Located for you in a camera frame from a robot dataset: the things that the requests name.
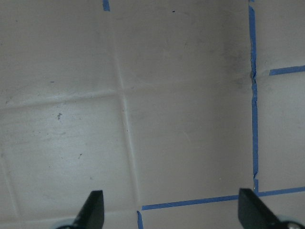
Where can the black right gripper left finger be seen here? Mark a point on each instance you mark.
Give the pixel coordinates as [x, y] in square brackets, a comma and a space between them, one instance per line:
[91, 215]

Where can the brown paper table mat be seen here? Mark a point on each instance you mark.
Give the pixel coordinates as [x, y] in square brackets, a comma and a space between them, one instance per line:
[167, 106]

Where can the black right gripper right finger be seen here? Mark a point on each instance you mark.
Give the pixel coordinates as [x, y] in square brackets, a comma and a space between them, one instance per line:
[253, 213]

